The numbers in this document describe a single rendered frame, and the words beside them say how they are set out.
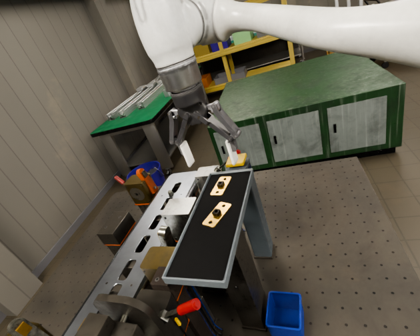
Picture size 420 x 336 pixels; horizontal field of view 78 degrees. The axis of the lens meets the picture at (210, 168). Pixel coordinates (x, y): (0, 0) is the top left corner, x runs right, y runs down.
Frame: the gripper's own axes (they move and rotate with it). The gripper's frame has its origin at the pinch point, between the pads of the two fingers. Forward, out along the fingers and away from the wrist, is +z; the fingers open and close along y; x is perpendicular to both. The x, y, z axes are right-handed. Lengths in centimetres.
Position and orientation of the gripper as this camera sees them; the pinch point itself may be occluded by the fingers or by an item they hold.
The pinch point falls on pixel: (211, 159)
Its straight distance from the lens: 70.0
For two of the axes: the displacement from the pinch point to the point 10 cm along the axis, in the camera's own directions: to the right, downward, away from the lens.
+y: -8.7, 0.3, 4.9
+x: -3.9, 5.8, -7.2
